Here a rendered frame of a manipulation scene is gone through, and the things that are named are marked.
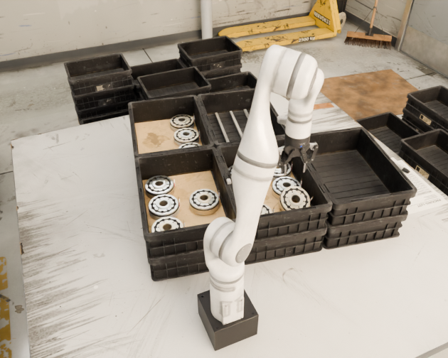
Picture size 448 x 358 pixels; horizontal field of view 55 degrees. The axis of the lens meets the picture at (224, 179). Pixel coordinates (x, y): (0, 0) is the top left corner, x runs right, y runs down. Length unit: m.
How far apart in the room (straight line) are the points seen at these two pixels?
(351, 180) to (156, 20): 3.45
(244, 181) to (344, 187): 0.77
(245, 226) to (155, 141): 0.94
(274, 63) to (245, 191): 0.28
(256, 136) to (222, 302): 0.48
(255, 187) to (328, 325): 0.61
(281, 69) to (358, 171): 0.94
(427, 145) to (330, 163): 1.15
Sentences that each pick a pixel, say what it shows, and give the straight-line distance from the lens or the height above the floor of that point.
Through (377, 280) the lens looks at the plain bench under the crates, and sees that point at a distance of 1.55.
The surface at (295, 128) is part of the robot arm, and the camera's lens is 1.26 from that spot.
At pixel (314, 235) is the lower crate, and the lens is 1.48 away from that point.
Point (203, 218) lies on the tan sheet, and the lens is 1.47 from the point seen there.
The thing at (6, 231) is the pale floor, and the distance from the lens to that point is 2.87.
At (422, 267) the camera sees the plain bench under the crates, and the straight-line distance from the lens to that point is 1.64.
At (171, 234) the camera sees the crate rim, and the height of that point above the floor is 0.93.
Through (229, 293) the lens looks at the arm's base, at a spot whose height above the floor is 0.93.
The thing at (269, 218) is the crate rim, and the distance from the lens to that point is 1.35.
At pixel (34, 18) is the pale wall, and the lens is 4.57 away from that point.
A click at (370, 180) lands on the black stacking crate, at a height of 0.83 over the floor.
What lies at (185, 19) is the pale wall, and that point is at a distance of 4.86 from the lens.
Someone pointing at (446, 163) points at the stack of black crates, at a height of 0.38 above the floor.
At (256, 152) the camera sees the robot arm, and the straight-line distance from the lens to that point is 0.91.
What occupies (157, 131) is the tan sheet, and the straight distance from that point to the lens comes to 1.90.
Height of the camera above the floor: 1.88
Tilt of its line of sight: 40 degrees down
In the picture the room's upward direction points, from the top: straight up
